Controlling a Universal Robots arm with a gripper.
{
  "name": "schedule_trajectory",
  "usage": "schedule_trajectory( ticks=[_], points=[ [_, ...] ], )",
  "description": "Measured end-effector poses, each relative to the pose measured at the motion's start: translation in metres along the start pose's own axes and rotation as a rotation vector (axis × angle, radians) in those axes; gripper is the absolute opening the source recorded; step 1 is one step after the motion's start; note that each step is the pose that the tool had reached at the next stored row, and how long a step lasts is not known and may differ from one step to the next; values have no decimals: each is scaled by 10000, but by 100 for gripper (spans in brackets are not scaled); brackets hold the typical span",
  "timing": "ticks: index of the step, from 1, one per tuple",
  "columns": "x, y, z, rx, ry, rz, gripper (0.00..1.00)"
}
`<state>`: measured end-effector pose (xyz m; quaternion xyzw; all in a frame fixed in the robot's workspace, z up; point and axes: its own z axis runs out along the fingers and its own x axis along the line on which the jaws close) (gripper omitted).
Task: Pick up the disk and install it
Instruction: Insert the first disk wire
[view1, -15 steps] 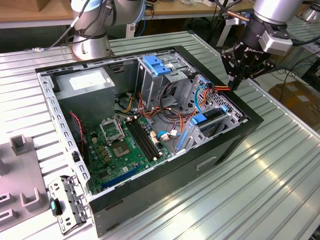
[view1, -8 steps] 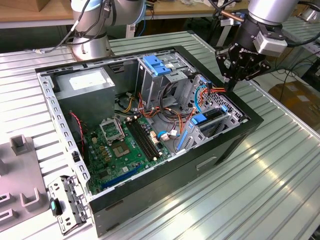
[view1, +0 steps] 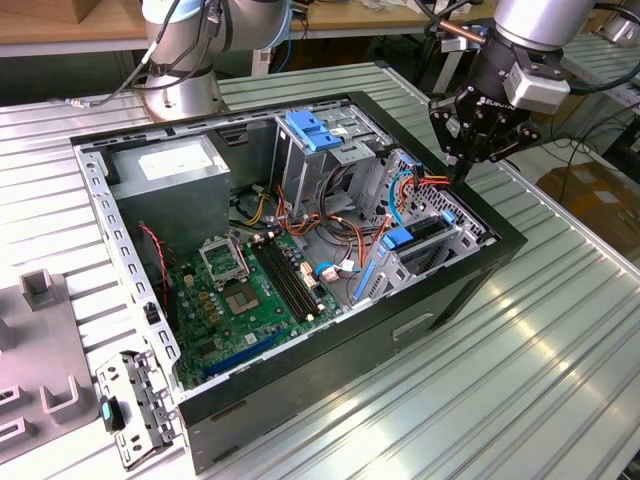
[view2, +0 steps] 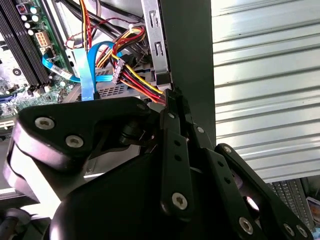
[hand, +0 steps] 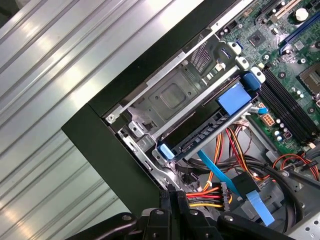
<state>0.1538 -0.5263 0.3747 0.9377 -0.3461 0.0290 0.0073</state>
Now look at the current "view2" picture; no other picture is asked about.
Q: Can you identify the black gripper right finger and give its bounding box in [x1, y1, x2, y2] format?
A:
[177, 87, 314, 240]

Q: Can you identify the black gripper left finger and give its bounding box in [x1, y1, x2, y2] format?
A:
[2, 87, 196, 224]

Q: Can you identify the red yellow black power wire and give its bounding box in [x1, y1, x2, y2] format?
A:
[96, 24, 183, 111]

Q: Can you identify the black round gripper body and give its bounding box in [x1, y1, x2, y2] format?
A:
[51, 149, 245, 240]

